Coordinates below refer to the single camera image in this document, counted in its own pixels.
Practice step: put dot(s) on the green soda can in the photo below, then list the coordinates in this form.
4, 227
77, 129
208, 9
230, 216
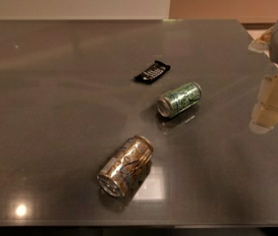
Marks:
177, 100

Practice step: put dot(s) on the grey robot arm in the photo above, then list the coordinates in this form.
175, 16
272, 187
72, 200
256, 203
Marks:
273, 46

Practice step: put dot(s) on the orange soda can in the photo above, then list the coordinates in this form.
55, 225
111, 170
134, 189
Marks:
121, 171

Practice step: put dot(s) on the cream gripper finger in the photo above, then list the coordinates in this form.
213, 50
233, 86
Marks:
261, 41
264, 116

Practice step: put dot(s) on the black snack bar wrapper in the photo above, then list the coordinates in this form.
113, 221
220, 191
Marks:
154, 72

